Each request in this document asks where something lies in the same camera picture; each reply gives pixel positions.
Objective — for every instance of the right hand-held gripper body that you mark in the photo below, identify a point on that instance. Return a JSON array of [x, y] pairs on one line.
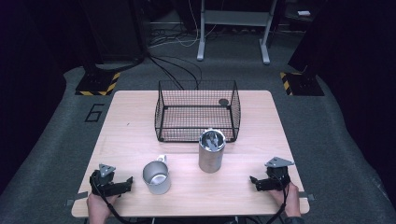
[[278, 176]]

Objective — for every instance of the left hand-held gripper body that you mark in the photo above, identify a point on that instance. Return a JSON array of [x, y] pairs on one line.
[[104, 182]]

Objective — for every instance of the grey metal mug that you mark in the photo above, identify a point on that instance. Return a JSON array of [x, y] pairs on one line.
[[156, 178]]

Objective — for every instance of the tall stainless steel tumbler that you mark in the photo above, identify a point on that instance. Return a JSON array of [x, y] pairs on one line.
[[211, 154]]

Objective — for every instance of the person's left hand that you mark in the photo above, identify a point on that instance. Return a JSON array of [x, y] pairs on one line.
[[99, 207]]

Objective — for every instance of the person's right hand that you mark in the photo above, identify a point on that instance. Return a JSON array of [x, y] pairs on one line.
[[289, 200]]

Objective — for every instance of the grey tape strip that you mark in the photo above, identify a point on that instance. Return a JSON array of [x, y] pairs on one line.
[[306, 196], [77, 198]]

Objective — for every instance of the dark round disc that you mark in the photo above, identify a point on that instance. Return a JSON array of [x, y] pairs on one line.
[[223, 102]]

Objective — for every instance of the black yellow striped stand base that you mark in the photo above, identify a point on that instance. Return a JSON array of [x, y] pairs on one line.
[[300, 84], [98, 84]]

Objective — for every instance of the small white box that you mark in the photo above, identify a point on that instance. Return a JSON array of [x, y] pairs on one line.
[[304, 13]]

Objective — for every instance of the white metal desk frame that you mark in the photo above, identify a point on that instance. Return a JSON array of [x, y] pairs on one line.
[[233, 18]]

